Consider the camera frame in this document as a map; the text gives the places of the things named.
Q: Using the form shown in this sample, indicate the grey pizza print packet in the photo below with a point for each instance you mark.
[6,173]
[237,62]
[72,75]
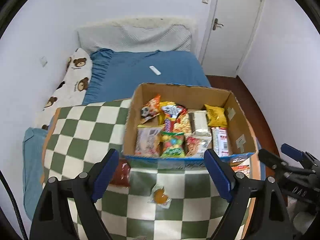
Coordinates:
[197,145]

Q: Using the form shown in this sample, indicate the pink bread packet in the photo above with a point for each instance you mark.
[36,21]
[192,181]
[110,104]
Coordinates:
[147,142]

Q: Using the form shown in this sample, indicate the green bag of colourful candy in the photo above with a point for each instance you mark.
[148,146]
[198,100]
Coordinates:
[172,146]

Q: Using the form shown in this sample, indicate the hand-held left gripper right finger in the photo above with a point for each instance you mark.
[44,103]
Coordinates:
[217,175]

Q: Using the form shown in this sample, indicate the long red white packet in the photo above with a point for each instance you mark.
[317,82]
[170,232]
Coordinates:
[222,140]

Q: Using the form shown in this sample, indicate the clear packet of white wafers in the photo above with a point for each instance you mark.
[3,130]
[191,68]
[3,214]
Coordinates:
[200,122]

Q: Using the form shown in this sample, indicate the printed cardboard box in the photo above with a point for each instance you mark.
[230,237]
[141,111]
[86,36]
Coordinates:
[185,92]

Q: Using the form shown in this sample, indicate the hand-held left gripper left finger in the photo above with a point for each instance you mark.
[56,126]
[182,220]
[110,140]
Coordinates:
[105,175]

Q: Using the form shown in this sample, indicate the yellow snack packet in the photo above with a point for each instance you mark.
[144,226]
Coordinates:
[216,116]

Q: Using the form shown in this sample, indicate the white remote control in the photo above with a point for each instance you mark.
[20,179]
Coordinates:
[155,70]

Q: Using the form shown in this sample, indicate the white wall socket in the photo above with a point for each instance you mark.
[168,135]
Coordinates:
[44,61]

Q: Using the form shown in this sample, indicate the blue bedsheet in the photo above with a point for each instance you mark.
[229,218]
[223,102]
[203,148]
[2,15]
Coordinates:
[140,70]

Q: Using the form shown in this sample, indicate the orange panda print packet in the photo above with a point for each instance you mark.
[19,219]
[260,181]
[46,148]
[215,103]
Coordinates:
[150,110]

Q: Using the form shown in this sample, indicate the small orange snack packet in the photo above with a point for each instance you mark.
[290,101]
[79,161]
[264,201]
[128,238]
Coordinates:
[241,170]

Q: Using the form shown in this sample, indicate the green white checkered blanket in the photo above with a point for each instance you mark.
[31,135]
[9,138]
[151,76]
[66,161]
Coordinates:
[82,135]

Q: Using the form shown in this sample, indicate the yellow noodle print packet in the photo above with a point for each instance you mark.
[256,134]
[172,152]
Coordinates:
[180,125]

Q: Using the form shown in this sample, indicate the teddy bear print pillow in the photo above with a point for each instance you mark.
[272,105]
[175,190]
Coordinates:
[75,80]

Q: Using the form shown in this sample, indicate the clear packet with brown egg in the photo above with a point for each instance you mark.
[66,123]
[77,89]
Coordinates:
[160,196]

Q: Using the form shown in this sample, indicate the dark red snack packet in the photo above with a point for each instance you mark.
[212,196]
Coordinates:
[122,175]

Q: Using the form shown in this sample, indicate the white door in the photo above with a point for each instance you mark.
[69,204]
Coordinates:
[232,30]

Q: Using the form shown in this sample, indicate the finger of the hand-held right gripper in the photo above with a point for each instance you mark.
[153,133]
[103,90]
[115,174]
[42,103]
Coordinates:
[273,161]
[293,152]

